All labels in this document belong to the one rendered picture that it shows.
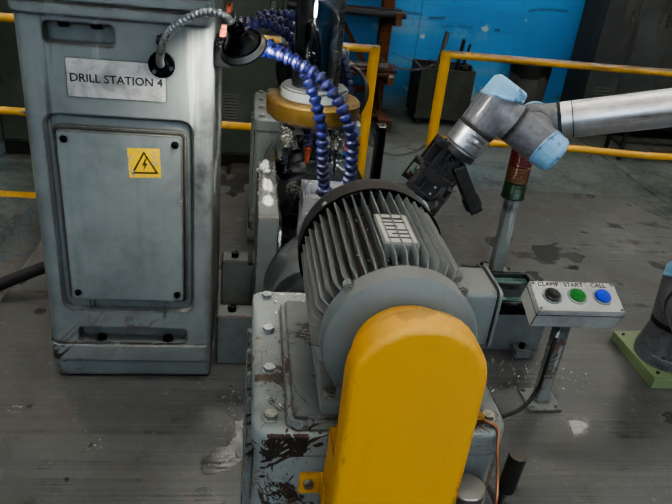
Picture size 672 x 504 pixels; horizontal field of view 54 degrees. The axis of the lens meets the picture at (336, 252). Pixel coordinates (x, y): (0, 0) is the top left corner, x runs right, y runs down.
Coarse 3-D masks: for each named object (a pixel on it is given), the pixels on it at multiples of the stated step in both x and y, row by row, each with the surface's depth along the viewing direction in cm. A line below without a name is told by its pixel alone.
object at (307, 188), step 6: (306, 180) 138; (312, 180) 138; (306, 186) 137; (312, 186) 139; (330, 186) 139; (336, 186) 140; (300, 192) 139; (306, 192) 138; (312, 192) 140; (300, 198) 138; (306, 198) 130; (312, 198) 130; (318, 198) 130; (300, 204) 138; (306, 204) 130; (312, 204) 131; (306, 210) 131; (300, 216) 136; (300, 222) 136
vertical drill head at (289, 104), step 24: (312, 0) 113; (336, 0) 114; (312, 24) 115; (336, 24) 116; (312, 48) 117; (336, 48) 118; (336, 72) 121; (288, 96) 121; (288, 120) 119; (312, 120) 118; (336, 120) 120; (288, 144) 124; (336, 144) 125
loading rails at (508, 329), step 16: (496, 272) 156; (512, 272) 157; (512, 288) 155; (512, 304) 144; (512, 320) 147; (496, 336) 148; (512, 336) 149; (528, 336) 149; (512, 352) 148; (528, 352) 147
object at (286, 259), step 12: (288, 252) 112; (276, 264) 112; (288, 264) 108; (276, 276) 109; (288, 276) 105; (300, 276) 102; (264, 288) 115; (276, 288) 106; (288, 288) 102; (300, 288) 101
